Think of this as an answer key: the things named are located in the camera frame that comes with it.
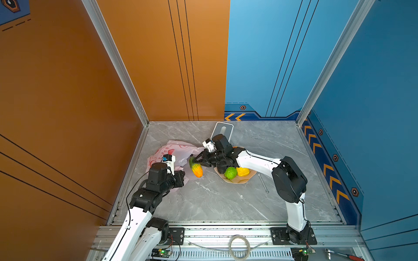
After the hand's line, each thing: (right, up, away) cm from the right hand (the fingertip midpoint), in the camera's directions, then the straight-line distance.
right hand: (195, 161), depth 82 cm
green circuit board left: (-15, -39, -11) cm, 43 cm away
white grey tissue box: (+17, +18, +28) cm, 38 cm away
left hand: (-4, -4, -5) cm, 7 cm away
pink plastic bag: (-8, +5, +4) cm, 10 cm away
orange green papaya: (+1, -3, -4) cm, 5 cm away
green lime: (+19, -7, +4) cm, 20 cm away
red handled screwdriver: (+66, -37, -15) cm, 78 cm away
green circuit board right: (+48, -38, -12) cm, 63 cm away
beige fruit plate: (+23, -11, +6) cm, 26 cm away
